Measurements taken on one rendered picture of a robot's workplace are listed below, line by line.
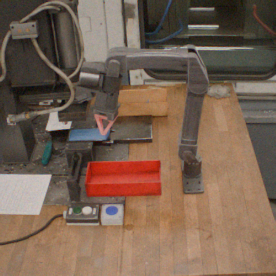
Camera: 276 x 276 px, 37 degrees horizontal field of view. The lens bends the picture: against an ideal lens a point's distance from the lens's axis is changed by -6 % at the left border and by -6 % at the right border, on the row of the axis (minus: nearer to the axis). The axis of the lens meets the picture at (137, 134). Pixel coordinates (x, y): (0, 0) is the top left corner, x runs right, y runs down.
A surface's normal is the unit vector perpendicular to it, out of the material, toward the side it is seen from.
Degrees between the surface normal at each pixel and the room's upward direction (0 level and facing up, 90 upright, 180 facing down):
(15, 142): 90
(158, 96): 90
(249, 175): 0
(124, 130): 0
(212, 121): 0
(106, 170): 90
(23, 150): 90
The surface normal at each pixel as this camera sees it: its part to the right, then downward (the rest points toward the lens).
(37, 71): -0.03, 0.57
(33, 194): -0.07, -0.83
